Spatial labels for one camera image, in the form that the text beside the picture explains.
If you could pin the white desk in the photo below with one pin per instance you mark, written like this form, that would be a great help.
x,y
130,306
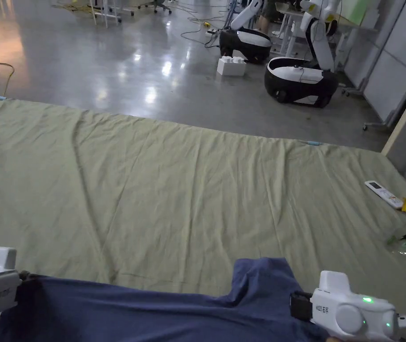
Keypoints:
x,y
292,21

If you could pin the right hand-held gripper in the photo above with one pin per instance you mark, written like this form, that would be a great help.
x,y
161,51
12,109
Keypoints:
x,y
349,313

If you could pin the dark blue shirt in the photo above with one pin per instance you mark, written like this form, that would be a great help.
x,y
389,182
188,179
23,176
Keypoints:
x,y
146,313

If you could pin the white block-shaped box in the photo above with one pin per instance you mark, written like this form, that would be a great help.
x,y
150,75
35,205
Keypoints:
x,y
230,67

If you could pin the white and black wheeled robot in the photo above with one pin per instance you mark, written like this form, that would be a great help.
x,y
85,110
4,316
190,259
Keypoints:
x,y
302,76
247,39

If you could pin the bed with pale green sheet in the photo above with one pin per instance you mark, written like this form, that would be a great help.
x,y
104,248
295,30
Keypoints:
x,y
174,185

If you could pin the white remote control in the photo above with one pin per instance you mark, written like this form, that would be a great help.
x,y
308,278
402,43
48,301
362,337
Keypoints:
x,y
383,193

